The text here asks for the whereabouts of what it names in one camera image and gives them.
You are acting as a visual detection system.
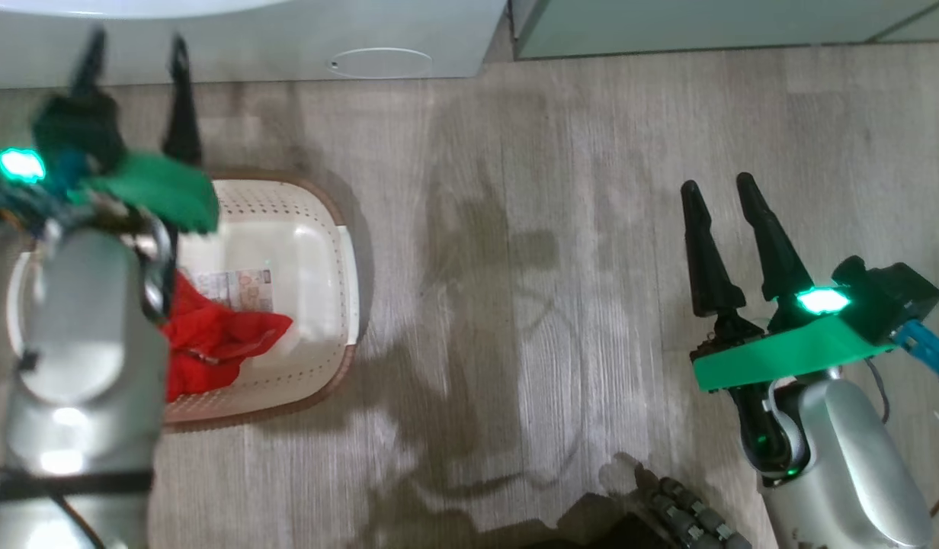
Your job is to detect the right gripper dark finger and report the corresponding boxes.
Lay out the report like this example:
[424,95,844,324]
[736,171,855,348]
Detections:
[736,172,815,306]
[681,180,747,319]

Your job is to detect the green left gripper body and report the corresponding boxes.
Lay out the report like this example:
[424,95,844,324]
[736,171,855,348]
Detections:
[81,152,220,234]

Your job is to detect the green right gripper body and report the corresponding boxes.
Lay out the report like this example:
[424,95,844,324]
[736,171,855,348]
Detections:
[689,303,897,393]

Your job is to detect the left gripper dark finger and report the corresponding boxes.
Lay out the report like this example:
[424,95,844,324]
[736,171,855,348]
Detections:
[162,34,204,165]
[69,27,108,98]

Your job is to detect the red garment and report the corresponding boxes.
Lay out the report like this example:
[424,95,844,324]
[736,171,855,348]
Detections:
[161,268,293,403]

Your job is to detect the white washing machine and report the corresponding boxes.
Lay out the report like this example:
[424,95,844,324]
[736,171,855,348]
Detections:
[0,0,508,88]

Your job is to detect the printed basket bottom sticker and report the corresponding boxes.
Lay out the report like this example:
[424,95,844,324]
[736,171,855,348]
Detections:
[191,268,276,313]

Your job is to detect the cream plastic laundry basket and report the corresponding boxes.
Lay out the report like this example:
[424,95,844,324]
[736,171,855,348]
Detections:
[5,172,361,432]

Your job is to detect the pale green cabinet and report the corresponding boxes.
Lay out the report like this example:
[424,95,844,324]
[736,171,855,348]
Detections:
[511,0,939,60]

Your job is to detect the right cable with blue connector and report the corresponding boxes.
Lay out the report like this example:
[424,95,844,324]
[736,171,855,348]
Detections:
[866,320,939,424]

